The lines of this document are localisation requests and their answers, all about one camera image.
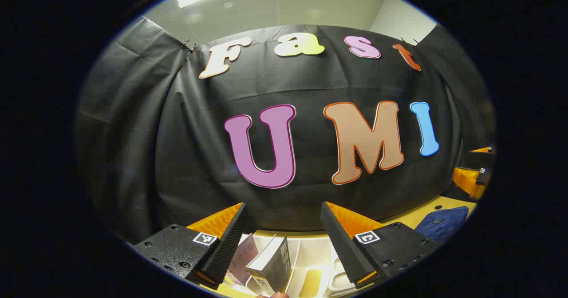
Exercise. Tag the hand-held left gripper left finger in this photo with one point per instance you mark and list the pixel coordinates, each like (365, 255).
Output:
(224, 249)

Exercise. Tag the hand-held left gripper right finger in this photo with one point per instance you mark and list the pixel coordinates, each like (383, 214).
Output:
(344, 244)

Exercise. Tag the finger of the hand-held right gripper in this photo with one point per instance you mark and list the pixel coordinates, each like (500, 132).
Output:
(466, 180)
(483, 150)

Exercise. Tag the pink cover book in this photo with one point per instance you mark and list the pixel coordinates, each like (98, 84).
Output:
(244, 260)

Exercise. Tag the white plastic bookshelf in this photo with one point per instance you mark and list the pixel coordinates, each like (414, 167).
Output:
(317, 267)

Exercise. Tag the blue schoolbag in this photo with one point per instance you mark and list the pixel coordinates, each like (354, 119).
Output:
(443, 224)

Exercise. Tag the grey portrait cover book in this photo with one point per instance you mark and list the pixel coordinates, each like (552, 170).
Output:
(277, 267)

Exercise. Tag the black backdrop cloth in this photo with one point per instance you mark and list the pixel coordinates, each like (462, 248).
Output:
(199, 147)

